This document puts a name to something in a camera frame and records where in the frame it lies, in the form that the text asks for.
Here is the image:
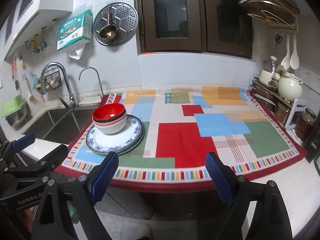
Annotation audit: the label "white bowl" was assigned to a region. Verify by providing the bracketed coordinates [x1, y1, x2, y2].
[94, 115, 127, 134]

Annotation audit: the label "red and black bowl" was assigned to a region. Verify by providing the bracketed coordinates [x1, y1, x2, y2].
[92, 103, 125, 122]

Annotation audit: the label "blue floral white plate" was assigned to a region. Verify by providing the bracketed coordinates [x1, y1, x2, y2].
[85, 114, 144, 154]

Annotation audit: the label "pink bowl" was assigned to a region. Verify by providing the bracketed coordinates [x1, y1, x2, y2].
[93, 111, 127, 127]

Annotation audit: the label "steel kitchen sink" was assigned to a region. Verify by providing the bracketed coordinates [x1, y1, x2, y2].
[23, 105, 97, 145]

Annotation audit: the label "green colander basin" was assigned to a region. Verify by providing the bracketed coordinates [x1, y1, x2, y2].
[2, 95, 25, 118]

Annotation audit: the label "tall steel faucet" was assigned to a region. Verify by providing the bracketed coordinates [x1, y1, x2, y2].
[39, 61, 79, 110]

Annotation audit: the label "thin curved steel faucet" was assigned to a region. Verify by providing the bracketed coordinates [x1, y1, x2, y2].
[78, 67, 105, 98]

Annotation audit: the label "glass jar with sauce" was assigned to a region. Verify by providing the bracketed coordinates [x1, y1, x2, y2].
[295, 108, 317, 141]

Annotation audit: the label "metal pot rack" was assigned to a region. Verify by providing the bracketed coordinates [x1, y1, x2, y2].
[250, 77, 293, 126]

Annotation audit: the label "paper towel box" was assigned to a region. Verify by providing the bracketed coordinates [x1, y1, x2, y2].
[56, 9, 93, 60]

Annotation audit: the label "colourful patterned tablecloth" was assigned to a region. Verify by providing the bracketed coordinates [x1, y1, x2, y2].
[54, 86, 308, 193]

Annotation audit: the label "cream kettle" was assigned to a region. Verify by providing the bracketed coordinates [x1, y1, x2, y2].
[276, 65, 303, 102]

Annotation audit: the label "brass ladle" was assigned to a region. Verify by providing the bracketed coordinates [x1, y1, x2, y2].
[99, 11, 117, 40]

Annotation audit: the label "white range hood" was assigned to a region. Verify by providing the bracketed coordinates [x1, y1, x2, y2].
[1, 0, 73, 61]

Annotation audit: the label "cream pot with glass lid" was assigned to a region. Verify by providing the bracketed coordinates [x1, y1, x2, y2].
[259, 56, 280, 90]

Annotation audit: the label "round perforated steamer tray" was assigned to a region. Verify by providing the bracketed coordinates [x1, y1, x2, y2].
[93, 2, 138, 47]

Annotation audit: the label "white spoon left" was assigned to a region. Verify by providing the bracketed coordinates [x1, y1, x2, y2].
[280, 34, 290, 69]

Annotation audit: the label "white spoon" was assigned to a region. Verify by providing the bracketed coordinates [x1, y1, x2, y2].
[290, 34, 299, 70]
[280, 34, 290, 69]

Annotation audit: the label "white spoon right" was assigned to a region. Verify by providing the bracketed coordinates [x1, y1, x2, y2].
[290, 34, 299, 70]

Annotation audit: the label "black scissors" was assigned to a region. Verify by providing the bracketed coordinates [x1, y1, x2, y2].
[275, 33, 282, 46]

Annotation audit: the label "wooden cutting boards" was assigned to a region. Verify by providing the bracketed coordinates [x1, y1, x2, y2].
[239, 0, 300, 31]

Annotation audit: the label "wire sponge basket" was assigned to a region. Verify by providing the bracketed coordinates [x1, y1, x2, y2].
[43, 70, 62, 92]

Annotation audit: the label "dark brown window frame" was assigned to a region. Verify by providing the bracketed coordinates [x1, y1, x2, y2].
[136, 0, 253, 59]

